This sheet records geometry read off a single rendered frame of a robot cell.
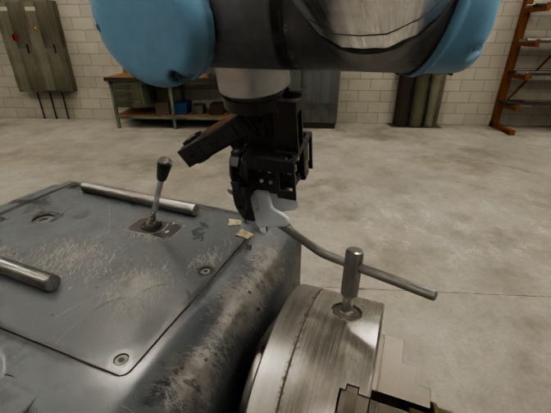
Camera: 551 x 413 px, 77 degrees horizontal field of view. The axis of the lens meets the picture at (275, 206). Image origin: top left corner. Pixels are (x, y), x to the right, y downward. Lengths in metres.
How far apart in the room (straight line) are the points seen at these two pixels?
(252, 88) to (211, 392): 0.32
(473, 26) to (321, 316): 0.36
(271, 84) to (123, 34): 0.16
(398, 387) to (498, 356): 1.79
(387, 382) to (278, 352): 0.21
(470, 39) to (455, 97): 7.24
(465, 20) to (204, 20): 0.13
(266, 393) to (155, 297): 0.18
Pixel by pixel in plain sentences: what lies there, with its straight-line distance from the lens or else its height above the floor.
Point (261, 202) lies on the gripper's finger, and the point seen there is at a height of 1.36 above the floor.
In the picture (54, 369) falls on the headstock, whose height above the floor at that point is 1.26.
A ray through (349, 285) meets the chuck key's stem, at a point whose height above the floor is 1.28.
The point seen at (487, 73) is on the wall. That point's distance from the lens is 7.58.
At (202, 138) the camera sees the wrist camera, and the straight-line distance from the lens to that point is 0.42.
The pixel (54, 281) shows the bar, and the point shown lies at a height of 1.27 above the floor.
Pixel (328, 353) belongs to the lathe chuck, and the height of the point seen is 1.23.
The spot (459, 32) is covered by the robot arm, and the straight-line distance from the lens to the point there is 0.20.
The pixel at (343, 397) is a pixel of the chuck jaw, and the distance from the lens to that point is 0.43.
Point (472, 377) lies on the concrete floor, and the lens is 2.20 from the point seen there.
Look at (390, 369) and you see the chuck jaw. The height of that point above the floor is 1.10.
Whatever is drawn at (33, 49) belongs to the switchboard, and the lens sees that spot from 8.12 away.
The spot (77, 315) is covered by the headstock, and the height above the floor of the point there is 1.25.
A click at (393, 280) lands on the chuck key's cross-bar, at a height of 1.30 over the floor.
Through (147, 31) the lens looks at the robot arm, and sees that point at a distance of 0.23.
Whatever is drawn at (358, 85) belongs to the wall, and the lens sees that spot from 6.94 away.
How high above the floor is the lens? 1.56
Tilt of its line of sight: 27 degrees down
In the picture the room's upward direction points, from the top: straight up
